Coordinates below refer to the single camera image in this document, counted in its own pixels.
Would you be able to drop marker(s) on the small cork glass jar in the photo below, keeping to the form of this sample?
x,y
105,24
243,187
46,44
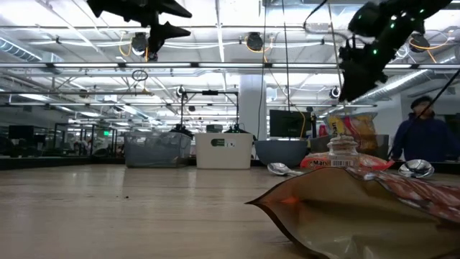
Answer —
x,y
342,151

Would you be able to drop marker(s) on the black computer monitor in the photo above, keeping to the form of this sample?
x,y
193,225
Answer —
x,y
287,124

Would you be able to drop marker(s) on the blue yellow noodle packet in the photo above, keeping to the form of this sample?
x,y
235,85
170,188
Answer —
x,y
354,129

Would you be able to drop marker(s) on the brown orange foil pouch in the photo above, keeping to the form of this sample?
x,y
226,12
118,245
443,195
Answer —
x,y
359,223

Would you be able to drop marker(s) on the black background frame rig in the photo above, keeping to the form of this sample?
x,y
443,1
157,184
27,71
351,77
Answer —
x,y
210,92

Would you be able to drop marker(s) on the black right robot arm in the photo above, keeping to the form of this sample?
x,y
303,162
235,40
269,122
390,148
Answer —
x,y
406,18

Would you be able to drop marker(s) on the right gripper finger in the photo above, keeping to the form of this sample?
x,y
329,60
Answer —
x,y
366,84
349,86

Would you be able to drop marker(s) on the white plastic bin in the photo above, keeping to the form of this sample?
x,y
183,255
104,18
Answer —
x,y
237,154

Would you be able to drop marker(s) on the blue bowl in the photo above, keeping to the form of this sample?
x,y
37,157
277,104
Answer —
x,y
281,153

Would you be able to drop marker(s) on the silver metal spoon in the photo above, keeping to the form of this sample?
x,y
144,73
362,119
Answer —
x,y
278,168

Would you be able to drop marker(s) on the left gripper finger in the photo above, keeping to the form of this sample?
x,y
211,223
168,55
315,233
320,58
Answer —
x,y
169,34
172,10

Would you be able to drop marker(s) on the small black background monitor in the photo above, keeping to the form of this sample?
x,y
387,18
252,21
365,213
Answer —
x,y
21,131

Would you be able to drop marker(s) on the green exit sign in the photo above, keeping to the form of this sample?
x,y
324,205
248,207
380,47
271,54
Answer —
x,y
106,132

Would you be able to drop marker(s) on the person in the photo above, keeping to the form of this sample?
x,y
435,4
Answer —
x,y
424,140

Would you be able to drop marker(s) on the orange noodle packet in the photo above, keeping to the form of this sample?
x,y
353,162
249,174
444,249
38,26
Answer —
x,y
312,162

